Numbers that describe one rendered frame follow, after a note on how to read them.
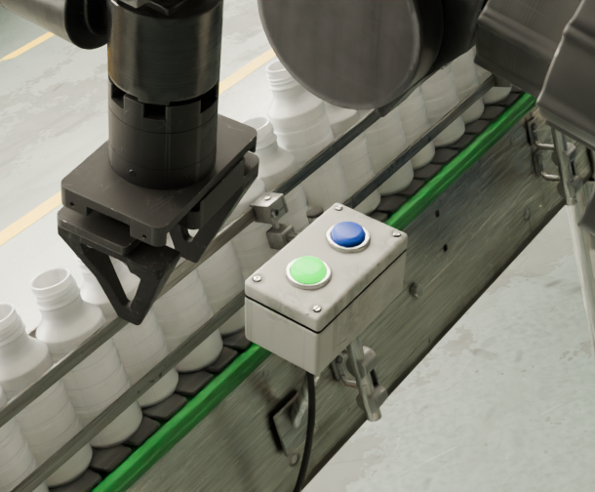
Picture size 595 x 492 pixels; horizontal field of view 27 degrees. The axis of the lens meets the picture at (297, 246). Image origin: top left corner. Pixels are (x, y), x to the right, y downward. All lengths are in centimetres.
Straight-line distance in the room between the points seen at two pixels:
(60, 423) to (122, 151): 46
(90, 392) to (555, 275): 214
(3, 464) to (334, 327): 29
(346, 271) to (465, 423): 165
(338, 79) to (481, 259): 102
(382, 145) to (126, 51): 78
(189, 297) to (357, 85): 67
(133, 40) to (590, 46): 24
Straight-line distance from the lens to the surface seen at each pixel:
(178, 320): 114
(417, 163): 143
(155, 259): 64
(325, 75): 49
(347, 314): 105
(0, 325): 102
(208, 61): 61
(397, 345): 137
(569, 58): 44
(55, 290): 105
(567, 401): 268
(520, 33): 45
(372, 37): 47
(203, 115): 62
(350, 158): 132
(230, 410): 117
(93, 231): 65
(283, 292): 102
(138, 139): 63
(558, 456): 254
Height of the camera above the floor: 160
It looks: 27 degrees down
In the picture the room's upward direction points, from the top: 17 degrees counter-clockwise
